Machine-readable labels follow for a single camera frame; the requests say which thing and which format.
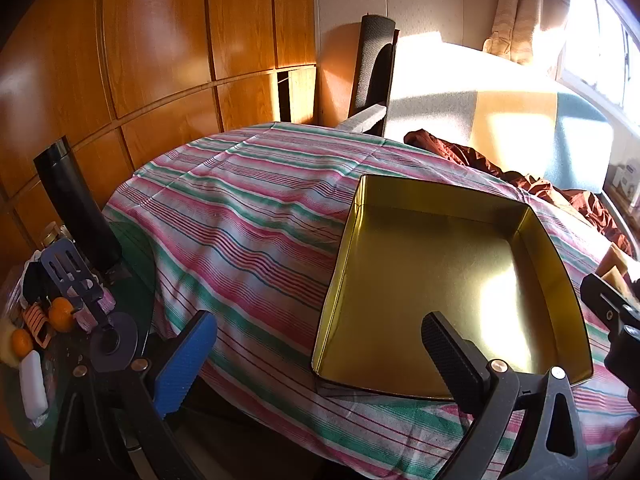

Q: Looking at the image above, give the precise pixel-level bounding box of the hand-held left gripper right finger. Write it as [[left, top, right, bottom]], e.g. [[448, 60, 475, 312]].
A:
[[421, 311, 591, 480]]

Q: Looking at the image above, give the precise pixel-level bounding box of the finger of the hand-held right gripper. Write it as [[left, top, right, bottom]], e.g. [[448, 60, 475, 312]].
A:
[[580, 272, 640, 333]]

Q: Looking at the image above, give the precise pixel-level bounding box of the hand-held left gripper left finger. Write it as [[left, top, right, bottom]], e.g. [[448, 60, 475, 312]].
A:
[[50, 310, 218, 480]]

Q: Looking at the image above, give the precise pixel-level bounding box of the gold tin box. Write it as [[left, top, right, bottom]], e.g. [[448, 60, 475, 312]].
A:
[[311, 174, 594, 401]]

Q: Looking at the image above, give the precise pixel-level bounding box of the pink brush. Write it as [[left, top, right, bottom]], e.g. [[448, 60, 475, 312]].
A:
[[74, 290, 117, 333]]

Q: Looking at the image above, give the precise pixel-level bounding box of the glass side table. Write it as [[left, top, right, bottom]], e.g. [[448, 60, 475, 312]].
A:
[[0, 220, 157, 461]]

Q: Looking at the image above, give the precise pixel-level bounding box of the white cardboard box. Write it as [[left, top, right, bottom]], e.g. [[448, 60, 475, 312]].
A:
[[611, 160, 640, 211]]

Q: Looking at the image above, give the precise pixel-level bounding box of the orange fruit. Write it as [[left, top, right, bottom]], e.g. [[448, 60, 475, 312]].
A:
[[48, 297, 77, 333], [11, 329, 36, 360]]

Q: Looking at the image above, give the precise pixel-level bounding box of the white soap bar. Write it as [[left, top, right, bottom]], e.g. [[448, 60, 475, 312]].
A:
[[19, 350, 50, 421]]

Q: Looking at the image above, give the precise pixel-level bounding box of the striped tablecloth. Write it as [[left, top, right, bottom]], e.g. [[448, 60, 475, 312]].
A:
[[102, 122, 640, 480]]

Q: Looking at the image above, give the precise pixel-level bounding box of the orange hair clip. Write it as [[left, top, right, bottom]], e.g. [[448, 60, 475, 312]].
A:
[[22, 306, 55, 348]]

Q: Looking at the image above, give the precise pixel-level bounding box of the grey slotted spatula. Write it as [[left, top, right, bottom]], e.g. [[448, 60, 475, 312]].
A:
[[40, 237, 139, 373]]

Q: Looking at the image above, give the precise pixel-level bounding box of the jar with gold lid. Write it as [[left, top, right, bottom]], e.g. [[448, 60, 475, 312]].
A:
[[40, 222, 73, 251]]

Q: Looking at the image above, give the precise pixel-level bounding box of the reddish brown blanket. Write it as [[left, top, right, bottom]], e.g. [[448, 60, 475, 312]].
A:
[[404, 129, 633, 256]]

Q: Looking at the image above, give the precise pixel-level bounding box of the black thermos bottle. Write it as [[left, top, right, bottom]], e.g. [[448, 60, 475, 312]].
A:
[[33, 141, 123, 273]]

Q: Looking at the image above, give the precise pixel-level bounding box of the barred window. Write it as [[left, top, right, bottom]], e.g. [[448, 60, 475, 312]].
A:
[[560, 0, 640, 126]]

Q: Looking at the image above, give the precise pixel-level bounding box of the beige curtain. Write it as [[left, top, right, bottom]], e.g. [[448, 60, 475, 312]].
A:
[[482, 0, 573, 66]]

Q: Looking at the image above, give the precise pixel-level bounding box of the rolled black mat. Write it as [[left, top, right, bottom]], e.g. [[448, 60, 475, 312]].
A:
[[350, 14, 397, 118]]

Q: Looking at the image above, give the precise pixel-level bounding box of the wooden wardrobe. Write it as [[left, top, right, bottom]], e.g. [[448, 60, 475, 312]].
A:
[[0, 0, 318, 281]]

